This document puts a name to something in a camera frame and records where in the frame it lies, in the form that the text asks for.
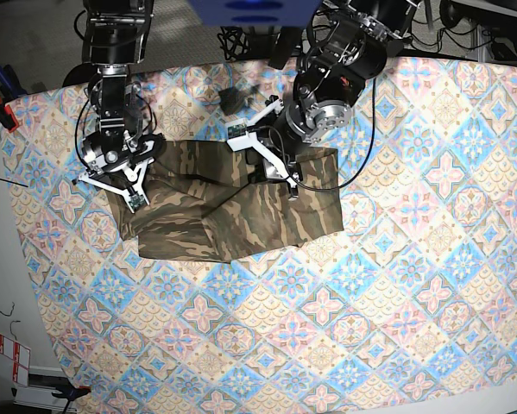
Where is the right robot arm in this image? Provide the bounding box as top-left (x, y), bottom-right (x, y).
top-left (74, 1), bottom-right (163, 212)

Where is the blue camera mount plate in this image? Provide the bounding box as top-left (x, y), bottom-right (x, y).
top-left (189, 0), bottom-right (320, 27)

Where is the red black clamp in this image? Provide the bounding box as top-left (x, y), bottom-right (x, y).
top-left (0, 65), bottom-right (28, 133)

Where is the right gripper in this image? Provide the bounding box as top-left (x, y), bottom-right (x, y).
top-left (74, 133), bottom-right (165, 213)

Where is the blue orange clamp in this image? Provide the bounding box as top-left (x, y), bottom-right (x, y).
top-left (51, 385), bottom-right (91, 402)

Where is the black support post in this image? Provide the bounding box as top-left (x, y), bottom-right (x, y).
top-left (268, 27), bottom-right (303, 70)

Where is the red white label card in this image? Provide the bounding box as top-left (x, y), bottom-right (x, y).
top-left (0, 334), bottom-right (31, 387)

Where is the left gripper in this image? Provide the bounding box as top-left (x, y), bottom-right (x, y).
top-left (226, 97), bottom-right (311, 201)

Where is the camouflage T-shirt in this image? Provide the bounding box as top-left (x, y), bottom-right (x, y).
top-left (107, 141), bottom-right (344, 263)

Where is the patterned tile tablecloth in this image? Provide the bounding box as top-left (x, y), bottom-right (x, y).
top-left (0, 58), bottom-right (517, 413)

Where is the black hex key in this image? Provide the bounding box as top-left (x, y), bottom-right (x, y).
top-left (0, 176), bottom-right (29, 188)

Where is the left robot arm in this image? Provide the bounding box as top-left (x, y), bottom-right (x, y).
top-left (227, 1), bottom-right (422, 198)

